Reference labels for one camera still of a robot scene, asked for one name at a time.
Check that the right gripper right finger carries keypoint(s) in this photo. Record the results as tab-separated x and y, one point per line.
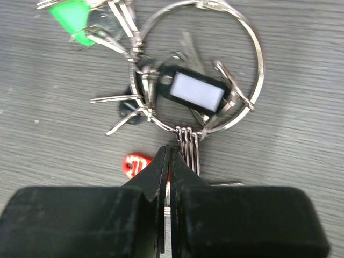
241	221

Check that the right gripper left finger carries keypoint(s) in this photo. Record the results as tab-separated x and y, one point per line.
70	221

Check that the large metal keyring with keys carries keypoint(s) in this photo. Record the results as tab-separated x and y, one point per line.
217	104

